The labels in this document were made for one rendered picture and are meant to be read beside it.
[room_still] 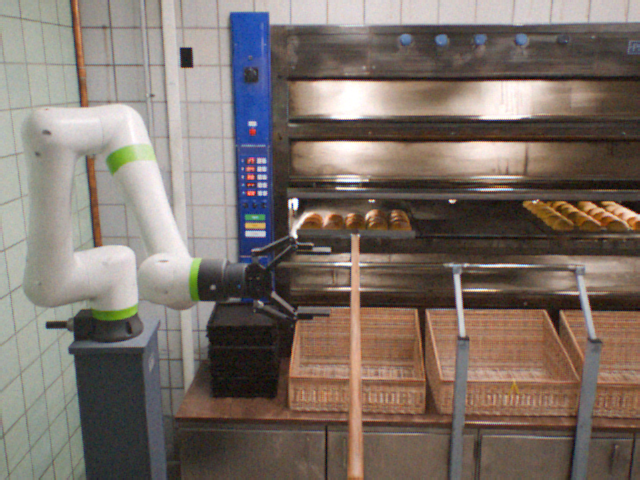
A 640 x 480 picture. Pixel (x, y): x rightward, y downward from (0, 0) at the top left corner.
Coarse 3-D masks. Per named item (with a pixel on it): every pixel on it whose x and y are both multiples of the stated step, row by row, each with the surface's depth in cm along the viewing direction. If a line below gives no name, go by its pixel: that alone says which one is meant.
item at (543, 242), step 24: (312, 240) 292; (336, 240) 291; (360, 240) 291; (384, 240) 290; (408, 240) 290; (432, 240) 289; (456, 240) 289; (480, 240) 288; (504, 240) 288; (528, 240) 288; (552, 240) 287; (576, 240) 287; (600, 240) 287; (624, 240) 286
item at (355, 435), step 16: (352, 240) 276; (352, 256) 255; (352, 272) 236; (352, 288) 219; (352, 304) 205; (352, 320) 193; (352, 336) 182; (352, 352) 172; (352, 368) 163; (352, 384) 155; (352, 400) 148; (352, 416) 141; (352, 432) 135; (352, 448) 130; (352, 464) 125
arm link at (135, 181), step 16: (128, 176) 150; (144, 176) 150; (160, 176) 155; (128, 192) 150; (144, 192) 149; (160, 192) 152; (128, 208) 151; (144, 208) 148; (160, 208) 150; (144, 224) 148; (160, 224) 148; (144, 240) 148; (160, 240) 147; (176, 240) 149; (192, 304) 147
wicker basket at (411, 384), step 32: (320, 320) 297; (384, 320) 295; (416, 320) 287; (320, 352) 297; (384, 352) 295; (416, 352) 283; (288, 384) 256; (320, 384) 256; (384, 384) 280; (416, 384) 253
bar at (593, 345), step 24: (288, 264) 256; (312, 264) 255; (336, 264) 255; (360, 264) 255; (384, 264) 254; (408, 264) 254; (432, 264) 254; (456, 264) 253; (480, 264) 253; (504, 264) 253; (528, 264) 253; (552, 264) 253; (576, 264) 254; (456, 288) 250; (456, 360) 241; (456, 384) 242; (456, 408) 244; (456, 432) 247; (576, 432) 249; (456, 456) 249; (576, 456) 249
